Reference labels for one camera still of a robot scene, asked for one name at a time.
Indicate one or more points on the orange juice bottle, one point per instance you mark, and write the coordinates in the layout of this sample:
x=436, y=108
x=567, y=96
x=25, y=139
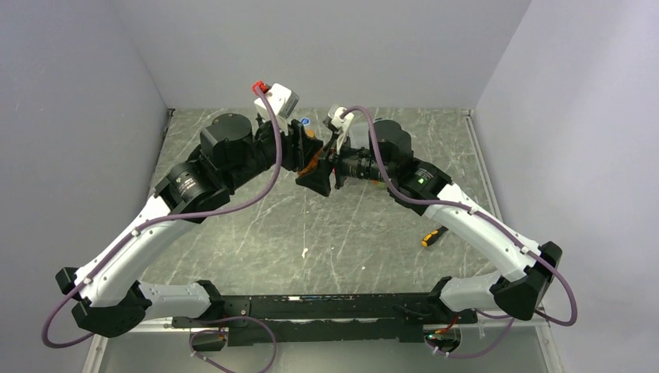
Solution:
x=318, y=163

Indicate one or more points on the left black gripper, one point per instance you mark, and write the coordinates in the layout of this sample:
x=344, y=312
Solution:
x=298, y=148

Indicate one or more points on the orange black screwdriver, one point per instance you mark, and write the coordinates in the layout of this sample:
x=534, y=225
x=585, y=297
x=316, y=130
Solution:
x=432, y=237

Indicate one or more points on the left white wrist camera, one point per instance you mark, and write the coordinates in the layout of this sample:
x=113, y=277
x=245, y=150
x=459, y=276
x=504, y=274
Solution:
x=281, y=99

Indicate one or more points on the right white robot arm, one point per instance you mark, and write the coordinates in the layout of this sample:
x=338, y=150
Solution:
x=524, y=269

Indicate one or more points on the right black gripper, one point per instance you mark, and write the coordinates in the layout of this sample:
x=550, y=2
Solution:
x=319, y=178

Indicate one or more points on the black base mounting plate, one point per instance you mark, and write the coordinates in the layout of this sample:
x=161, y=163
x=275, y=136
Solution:
x=405, y=317

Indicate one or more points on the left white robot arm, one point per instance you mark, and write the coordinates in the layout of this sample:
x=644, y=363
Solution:
x=110, y=299

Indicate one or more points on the large clear tea bottle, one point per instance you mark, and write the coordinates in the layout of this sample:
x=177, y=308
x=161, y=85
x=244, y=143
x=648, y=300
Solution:
x=380, y=185

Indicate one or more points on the clear plastic screw box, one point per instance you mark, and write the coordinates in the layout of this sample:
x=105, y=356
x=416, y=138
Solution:
x=359, y=136

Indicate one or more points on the aluminium rail frame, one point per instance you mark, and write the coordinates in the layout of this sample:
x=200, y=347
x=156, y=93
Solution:
x=117, y=320

